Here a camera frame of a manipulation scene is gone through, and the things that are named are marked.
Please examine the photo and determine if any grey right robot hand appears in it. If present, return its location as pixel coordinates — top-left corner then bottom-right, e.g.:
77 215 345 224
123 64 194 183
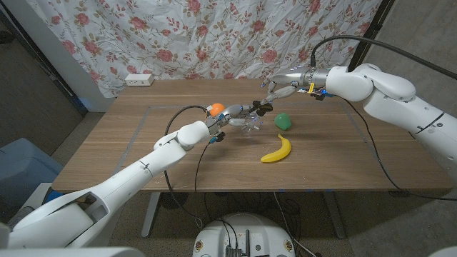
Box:
259 67 331 106

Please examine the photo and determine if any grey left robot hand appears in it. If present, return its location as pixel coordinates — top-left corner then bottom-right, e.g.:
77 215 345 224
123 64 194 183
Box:
205 103 265 136

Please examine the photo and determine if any clear spray bottle black cap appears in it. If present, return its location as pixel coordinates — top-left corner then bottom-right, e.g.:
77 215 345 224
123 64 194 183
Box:
241 100 274 136

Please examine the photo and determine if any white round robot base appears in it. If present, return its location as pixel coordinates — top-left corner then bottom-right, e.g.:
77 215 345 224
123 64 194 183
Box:
192 213 296 257

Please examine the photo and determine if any orange toy ball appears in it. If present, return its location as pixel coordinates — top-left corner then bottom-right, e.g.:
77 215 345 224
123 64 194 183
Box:
209 102 226 117

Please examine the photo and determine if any yellow toy banana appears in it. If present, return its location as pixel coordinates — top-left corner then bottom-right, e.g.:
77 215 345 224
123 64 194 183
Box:
260 133 293 164

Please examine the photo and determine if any floral curtain backdrop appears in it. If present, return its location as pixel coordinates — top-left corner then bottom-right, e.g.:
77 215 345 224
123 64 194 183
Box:
24 0 383 98

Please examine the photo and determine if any black backdrop stand pole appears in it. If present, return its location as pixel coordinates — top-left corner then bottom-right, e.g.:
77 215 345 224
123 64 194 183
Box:
343 0 396 79

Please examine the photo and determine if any white power strip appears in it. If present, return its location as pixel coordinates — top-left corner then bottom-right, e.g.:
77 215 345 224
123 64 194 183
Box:
124 73 155 87

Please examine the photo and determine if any black round disc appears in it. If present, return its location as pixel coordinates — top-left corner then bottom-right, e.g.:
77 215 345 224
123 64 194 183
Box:
159 192 189 211

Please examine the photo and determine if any white table leg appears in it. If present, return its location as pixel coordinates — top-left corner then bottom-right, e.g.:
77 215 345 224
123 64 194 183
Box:
323 191 346 239
141 191 161 239

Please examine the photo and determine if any white stand with blue pads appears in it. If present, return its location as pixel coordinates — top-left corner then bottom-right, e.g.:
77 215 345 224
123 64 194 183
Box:
21 182 72 211

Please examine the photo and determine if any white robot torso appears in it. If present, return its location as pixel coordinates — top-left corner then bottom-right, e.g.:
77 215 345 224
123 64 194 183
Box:
0 246 146 257

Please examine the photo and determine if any blue plastic bin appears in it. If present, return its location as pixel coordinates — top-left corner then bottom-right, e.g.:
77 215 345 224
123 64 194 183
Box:
0 137 64 211

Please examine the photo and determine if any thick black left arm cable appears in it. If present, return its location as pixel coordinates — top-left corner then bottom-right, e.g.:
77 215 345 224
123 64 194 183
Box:
163 104 210 229

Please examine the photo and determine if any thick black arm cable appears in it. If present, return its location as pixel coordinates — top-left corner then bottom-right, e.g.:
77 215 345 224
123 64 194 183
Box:
309 34 457 80
163 104 210 229

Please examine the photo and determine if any thin black left wrist cable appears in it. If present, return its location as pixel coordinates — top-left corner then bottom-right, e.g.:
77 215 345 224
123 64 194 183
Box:
193 141 214 228

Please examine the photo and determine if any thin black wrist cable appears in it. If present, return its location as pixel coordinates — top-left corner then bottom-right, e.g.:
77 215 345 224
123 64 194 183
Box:
341 96 457 201
193 141 214 228

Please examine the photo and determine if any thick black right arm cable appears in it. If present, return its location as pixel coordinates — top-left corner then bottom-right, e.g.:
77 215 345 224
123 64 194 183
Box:
309 34 457 80

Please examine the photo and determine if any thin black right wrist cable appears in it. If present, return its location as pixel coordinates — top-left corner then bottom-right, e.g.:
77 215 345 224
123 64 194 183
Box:
341 96 457 201

